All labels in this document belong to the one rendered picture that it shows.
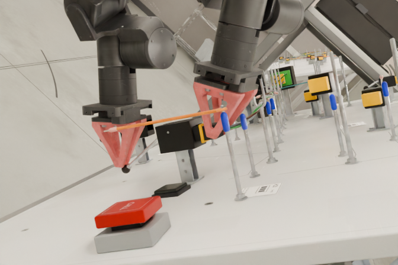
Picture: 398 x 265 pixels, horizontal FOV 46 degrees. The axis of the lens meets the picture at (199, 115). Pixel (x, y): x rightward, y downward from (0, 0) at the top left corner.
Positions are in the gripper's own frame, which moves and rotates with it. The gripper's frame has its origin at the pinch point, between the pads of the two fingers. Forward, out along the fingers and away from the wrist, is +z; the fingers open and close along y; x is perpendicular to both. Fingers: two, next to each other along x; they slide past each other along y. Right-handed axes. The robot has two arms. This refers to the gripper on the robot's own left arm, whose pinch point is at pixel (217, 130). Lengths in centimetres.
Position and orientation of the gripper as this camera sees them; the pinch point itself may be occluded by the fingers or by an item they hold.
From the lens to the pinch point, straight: 66.2
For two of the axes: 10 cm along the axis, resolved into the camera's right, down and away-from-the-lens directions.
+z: -1.9, 9.5, 2.4
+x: -8.9, -2.7, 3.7
